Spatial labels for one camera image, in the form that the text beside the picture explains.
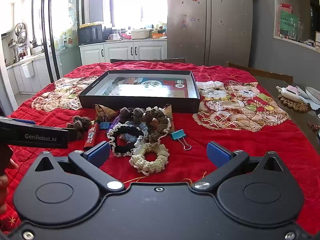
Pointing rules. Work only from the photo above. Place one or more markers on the black scrunchie with cream lace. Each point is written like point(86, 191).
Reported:
point(125, 146)

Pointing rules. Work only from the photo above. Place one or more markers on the light blue scrunchie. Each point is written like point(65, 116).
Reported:
point(136, 128)

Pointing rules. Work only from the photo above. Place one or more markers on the brown wooden chair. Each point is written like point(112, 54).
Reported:
point(262, 73)

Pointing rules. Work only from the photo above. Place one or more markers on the white plastic basin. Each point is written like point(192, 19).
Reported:
point(140, 34)

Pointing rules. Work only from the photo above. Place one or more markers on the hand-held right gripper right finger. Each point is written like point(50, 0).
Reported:
point(217, 153)

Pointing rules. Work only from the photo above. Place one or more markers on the brown braided scrunchie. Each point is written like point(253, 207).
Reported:
point(156, 120)

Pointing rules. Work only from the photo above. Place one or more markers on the cream scrunchie with white charm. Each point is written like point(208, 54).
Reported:
point(142, 165)

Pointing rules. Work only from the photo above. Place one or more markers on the red lighter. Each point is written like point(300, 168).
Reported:
point(91, 136)

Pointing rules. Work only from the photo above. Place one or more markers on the small blue binder clip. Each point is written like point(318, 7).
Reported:
point(103, 125)

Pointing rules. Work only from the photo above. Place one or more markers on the red bear-print blanket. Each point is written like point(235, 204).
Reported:
point(250, 142)

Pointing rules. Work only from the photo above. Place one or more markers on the white plate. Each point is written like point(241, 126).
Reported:
point(313, 95)

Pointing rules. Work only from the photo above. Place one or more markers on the black microwave oven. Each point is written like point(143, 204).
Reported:
point(88, 33)

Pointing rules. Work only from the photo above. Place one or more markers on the white base cabinet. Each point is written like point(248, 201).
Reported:
point(147, 50)

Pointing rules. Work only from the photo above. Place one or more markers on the white mug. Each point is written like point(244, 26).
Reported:
point(114, 36)

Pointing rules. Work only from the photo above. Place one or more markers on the green paper bag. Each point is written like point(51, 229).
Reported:
point(288, 23)

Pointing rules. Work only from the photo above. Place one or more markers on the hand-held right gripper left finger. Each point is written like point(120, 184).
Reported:
point(98, 153)

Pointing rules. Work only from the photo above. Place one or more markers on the black shallow cardboard box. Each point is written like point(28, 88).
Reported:
point(90, 101)

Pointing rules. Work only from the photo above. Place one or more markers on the teal binder clip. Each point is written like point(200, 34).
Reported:
point(178, 134)

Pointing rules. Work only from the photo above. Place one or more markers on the brown paper pyramid packet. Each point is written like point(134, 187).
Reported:
point(168, 111)
point(105, 111)

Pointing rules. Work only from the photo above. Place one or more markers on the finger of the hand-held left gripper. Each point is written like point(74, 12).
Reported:
point(22, 121)
point(72, 135)

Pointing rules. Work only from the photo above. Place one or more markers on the red paper bag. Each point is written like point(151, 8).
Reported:
point(285, 7)

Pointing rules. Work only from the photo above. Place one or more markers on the orange container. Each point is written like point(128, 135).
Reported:
point(158, 36)

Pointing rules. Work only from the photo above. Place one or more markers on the steel pot lids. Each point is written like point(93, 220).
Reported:
point(20, 31)

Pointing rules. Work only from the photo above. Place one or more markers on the purple lighter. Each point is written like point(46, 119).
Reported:
point(113, 124)

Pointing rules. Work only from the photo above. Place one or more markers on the white hanging bin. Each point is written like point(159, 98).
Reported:
point(28, 69)

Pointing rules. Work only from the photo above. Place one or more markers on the kitchen counter unit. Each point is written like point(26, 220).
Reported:
point(25, 85)

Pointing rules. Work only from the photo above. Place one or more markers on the person's left hand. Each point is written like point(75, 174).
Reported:
point(3, 192)

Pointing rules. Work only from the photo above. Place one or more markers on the woven trivet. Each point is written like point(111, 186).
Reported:
point(295, 106)

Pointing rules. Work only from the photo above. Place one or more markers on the doll fridge magnet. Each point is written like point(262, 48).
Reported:
point(184, 22)

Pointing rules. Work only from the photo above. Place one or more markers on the stainless steel refrigerator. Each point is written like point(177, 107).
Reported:
point(212, 22)

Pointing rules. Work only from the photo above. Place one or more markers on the black sliding door frame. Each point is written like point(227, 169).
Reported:
point(46, 30)

